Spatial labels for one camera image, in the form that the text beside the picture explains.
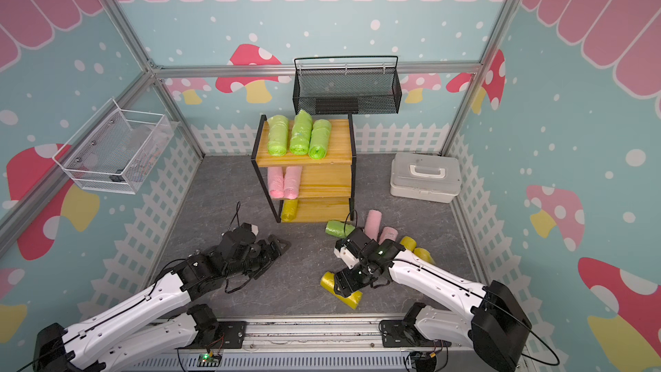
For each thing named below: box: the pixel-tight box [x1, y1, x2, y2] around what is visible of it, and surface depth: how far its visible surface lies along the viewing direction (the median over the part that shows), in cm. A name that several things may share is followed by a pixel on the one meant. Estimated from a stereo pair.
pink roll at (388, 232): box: [378, 226, 399, 246], surface depth 94 cm
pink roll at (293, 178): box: [283, 166, 303, 200], surface depth 86 cm
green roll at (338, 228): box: [325, 219, 356, 239], surface depth 94 cm
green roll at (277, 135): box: [266, 114, 290, 157], surface depth 76 cm
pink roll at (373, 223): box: [364, 209, 384, 242], surface depth 98 cm
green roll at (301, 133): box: [289, 109, 313, 156], surface depth 74 cm
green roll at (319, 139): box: [308, 118, 332, 161], surface depth 74 cm
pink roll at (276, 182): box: [267, 166, 285, 199], surface depth 85 cm
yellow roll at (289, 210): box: [281, 198, 299, 224], surface depth 98 cm
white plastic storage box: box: [389, 152, 463, 205], surface depth 101 cm
